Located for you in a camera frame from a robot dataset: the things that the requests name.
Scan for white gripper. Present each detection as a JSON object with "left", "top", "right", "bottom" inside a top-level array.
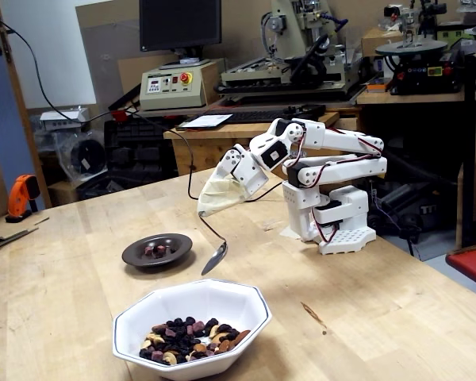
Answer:
[{"left": 215, "top": 144, "right": 270, "bottom": 204}]

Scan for beige masking tape wrap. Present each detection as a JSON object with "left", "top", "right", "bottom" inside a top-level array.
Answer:
[{"left": 197, "top": 174, "right": 245, "bottom": 217}]

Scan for bent metal spoon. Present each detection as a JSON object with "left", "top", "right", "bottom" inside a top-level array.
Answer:
[{"left": 198, "top": 212, "right": 229, "bottom": 277}]

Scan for scooped dried fruit pieces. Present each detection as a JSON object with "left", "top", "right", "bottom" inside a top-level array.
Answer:
[{"left": 144, "top": 244, "right": 171, "bottom": 259}]

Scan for white octagonal bowl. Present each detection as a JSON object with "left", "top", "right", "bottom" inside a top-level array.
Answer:
[{"left": 111, "top": 278, "right": 273, "bottom": 378}]

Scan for brown round plate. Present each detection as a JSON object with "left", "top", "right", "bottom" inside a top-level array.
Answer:
[{"left": 121, "top": 233, "right": 194, "bottom": 270}]

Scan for wooden desk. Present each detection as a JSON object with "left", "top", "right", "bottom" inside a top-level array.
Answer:
[{"left": 163, "top": 111, "right": 360, "bottom": 178}]

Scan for black keyboard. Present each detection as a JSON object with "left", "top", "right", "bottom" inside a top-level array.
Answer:
[{"left": 205, "top": 110, "right": 290, "bottom": 124}]

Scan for white paper sheet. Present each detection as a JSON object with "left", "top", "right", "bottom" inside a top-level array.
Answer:
[{"left": 175, "top": 114, "right": 234, "bottom": 131}]

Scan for masking tape strip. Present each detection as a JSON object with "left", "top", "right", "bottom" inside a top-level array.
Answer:
[{"left": 279, "top": 225, "right": 302, "bottom": 242}]

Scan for black plastic case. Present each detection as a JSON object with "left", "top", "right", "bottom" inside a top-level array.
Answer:
[{"left": 103, "top": 117, "right": 180, "bottom": 182}]

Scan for beige control box red button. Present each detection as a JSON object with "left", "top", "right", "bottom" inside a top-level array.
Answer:
[{"left": 139, "top": 59, "right": 225, "bottom": 111}]

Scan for beige milling machine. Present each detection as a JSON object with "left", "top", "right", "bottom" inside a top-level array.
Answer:
[{"left": 216, "top": 0, "right": 368, "bottom": 105}]

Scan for black spool in plastic bag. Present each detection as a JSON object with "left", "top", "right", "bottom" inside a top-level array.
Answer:
[{"left": 53, "top": 129, "right": 106, "bottom": 182}]

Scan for black computer monitor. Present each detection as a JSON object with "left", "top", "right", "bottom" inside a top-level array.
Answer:
[{"left": 138, "top": 0, "right": 223, "bottom": 71}]

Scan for nut and dried fruit mix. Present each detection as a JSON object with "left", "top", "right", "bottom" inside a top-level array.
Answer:
[{"left": 138, "top": 316, "right": 251, "bottom": 365}]

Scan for large cardboard sheet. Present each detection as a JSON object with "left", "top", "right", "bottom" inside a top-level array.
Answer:
[{"left": 75, "top": 0, "right": 144, "bottom": 116}]

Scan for white plastic box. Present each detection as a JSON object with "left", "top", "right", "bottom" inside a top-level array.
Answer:
[{"left": 39, "top": 106, "right": 90, "bottom": 130}]

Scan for wooden workbench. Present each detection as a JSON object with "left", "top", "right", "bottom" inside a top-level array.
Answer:
[{"left": 355, "top": 85, "right": 476, "bottom": 120}]

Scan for black shop vacuum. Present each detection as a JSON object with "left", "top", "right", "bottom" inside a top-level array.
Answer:
[{"left": 374, "top": 180, "right": 465, "bottom": 249}]

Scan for brown cardboard box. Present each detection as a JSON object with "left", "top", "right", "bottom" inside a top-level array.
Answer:
[{"left": 360, "top": 26, "right": 405, "bottom": 59}]

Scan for black scroll saw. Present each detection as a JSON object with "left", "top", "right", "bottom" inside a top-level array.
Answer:
[{"left": 374, "top": 0, "right": 467, "bottom": 96}]

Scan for flat cardboard pieces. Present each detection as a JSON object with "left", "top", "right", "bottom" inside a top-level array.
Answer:
[{"left": 0, "top": 216, "right": 51, "bottom": 253}]

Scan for red chair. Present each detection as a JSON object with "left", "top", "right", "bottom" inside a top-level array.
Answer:
[{"left": 446, "top": 241, "right": 476, "bottom": 294}]

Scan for green cardboard box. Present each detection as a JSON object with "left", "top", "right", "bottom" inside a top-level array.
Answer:
[{"left": 436, "top": 24, "right": 476, "bottom": 52}]

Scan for long black cable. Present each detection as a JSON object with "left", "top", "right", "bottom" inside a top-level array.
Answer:
[{"left": 0, "top": 10, "right": 283, "bottom": 203}]

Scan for black plastic bracket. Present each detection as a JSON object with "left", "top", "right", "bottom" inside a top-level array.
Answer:
[{"left": 281, "top": 103, "right": 327, "bottom": 121}]

